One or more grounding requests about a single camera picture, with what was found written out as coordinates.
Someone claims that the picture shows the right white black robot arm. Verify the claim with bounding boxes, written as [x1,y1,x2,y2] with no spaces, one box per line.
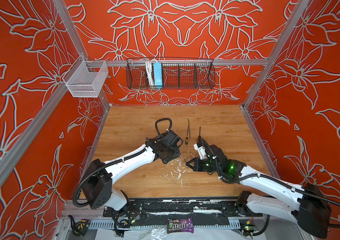
[186,138,340,239]

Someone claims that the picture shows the black wire wall basket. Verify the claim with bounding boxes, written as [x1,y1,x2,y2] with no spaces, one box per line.
[126,58,216,90]

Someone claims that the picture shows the white coiled cable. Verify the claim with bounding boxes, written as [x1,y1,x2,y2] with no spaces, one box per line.
[144,59,155,87]

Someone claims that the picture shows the light blue box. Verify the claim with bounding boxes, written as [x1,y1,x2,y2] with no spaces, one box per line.
[153,62,163,89]

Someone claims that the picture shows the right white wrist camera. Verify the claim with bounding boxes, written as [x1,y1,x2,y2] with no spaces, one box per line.
[193,144,208,160]

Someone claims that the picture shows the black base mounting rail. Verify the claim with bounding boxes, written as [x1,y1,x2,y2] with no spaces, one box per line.
[103,197,263,219]

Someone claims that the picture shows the yellow black tape measure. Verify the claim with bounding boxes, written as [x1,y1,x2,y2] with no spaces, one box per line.
[71,220,91,237]

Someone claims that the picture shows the clear plastic sheet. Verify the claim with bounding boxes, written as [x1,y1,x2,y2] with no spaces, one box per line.
[135,228,170,240]

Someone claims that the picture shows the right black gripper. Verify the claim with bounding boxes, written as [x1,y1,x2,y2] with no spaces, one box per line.
[184,157,222,174]

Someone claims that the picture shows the clear plastic wall bin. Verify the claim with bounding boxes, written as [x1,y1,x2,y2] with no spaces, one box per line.
[63,60,109,98]

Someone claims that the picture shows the purple candy bag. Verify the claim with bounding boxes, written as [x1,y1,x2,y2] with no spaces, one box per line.
[167,218,194,234]

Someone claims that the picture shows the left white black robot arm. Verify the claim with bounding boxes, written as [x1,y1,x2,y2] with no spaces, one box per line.
[72,118,183,211]

